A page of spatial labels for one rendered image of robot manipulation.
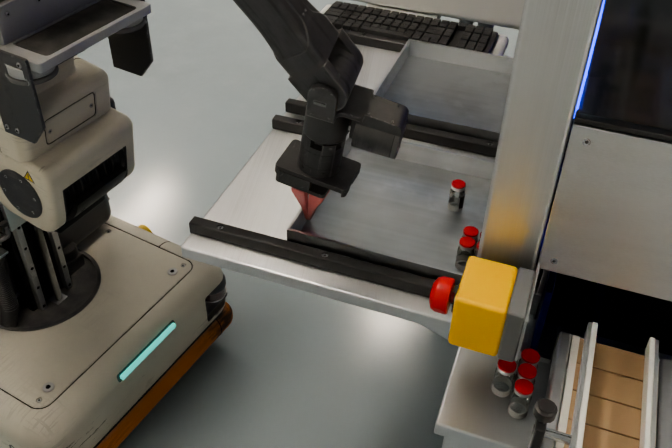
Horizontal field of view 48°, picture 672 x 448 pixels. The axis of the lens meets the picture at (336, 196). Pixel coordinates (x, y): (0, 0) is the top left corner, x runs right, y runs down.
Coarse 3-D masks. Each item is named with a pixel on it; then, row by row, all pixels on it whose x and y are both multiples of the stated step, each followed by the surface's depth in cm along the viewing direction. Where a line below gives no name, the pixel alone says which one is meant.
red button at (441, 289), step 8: (440, 280) 81; (448, 280) 81; (432, 288) 81; (440, 288) 80; (448, 288) 80; (432, 296) 81; (440, 296) 80; (448, 296) 80; (432, 304) 81; (440, 304) 80; (448, 304) 81; (440, 312) 81
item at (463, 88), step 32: (416, 64) 145; (448, 64) 145; (480, 64) 144; (512, 64) 141; (384, 96) 136; (416, 96) 136; (448, 96) 136; (480, 96) 136; (448, 128) 124; (480, 128) 122
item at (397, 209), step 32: (384, 160) 120; (416, 160) 120; (448, 160) 118; (480, 160) 115; (352, 192) 114; (384, 192) 114; (416, 192) 114; (448, 192) 114; (480, 192) 114; (320, 224) 108; (352, 224) 108; (384, 224) 108; (416, 224) 108; (448, 224) 108; (480, 224) 109; (352, 256) 101; (384, 256) 99; (416, 256) 103; (448, 256) 103
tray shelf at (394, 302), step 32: (384, 64) 145; (256, 160) 120; (224, 192) 114; (256, 192) 114; (288, 192) 114; (256, 224) 108; (288, 224) 108; (192, 256) 104; (224, 256) 103; (256, 256) 103; (320, 288) 99; (352, 288) 99; (384, 288) 99; (416, 320) 96; (448, 320) 95
